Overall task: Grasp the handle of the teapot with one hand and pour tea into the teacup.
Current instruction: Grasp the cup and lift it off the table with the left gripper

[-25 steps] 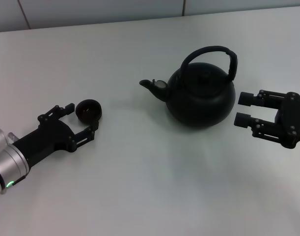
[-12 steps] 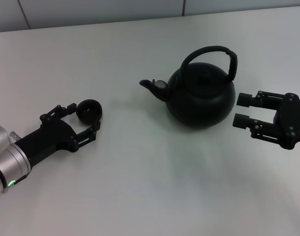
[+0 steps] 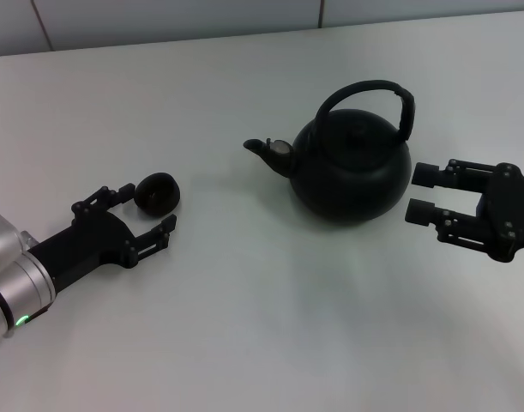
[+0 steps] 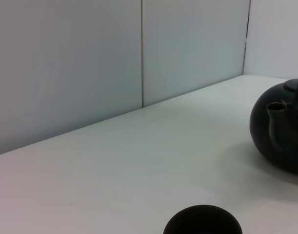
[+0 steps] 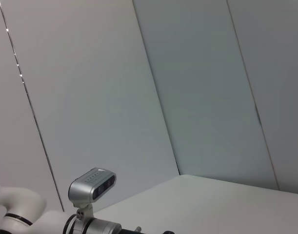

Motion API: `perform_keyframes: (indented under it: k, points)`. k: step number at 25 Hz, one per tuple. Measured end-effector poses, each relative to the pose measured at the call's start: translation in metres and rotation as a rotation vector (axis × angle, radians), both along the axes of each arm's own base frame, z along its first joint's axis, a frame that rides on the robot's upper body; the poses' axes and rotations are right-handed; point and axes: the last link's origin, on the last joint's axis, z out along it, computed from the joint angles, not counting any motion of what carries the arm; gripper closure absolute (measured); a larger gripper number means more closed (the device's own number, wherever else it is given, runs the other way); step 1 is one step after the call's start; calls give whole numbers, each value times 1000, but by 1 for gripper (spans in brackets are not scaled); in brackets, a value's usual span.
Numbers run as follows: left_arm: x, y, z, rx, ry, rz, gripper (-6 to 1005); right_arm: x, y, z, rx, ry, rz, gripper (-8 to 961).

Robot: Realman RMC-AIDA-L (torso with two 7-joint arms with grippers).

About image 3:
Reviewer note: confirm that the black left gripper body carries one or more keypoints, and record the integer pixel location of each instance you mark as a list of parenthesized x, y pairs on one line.
[(90, 240)]

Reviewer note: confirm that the small black teacup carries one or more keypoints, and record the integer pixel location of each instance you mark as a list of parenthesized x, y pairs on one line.
[(158, 195)]

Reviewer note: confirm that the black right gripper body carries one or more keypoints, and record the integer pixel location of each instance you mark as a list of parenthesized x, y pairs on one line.
[(510, 206)]

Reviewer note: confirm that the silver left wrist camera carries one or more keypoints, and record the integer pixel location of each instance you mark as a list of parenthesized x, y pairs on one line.
[(0, 244)]

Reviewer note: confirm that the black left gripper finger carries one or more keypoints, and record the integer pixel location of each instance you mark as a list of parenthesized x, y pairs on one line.
[(126, 192), (169, 223)]

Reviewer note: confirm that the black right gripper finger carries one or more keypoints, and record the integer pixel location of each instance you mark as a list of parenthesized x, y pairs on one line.
[(425, 175), (419, 210)]

